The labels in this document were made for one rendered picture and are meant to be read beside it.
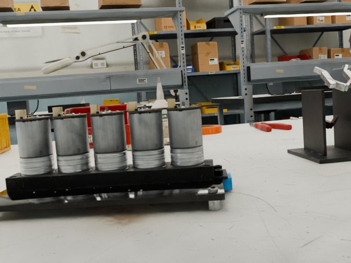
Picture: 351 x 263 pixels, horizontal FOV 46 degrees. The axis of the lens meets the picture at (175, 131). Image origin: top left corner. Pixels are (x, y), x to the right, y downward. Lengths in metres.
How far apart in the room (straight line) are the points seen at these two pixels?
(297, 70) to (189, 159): 2.71
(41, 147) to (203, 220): 0.14
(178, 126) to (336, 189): 0.12
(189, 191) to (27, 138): 0.12
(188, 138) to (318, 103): 0.16
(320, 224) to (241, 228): 0.04
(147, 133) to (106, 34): 4.52
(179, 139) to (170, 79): 2.39
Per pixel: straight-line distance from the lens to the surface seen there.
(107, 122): 0.30
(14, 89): 2.65
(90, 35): 4.80
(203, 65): 4.52
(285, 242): 0.21
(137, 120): 0.29
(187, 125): 0.29
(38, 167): 0.32
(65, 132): 0.31
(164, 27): 4.38
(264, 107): 2.94
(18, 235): 0.26
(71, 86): 2.62
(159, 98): 0.69
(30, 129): 0.31
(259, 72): 2.86
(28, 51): 4.81
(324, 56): 5.11
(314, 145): 0.43
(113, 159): 0.30
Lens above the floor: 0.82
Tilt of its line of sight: 5 degrees down
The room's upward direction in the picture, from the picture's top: 4 degrees counter-clockwise
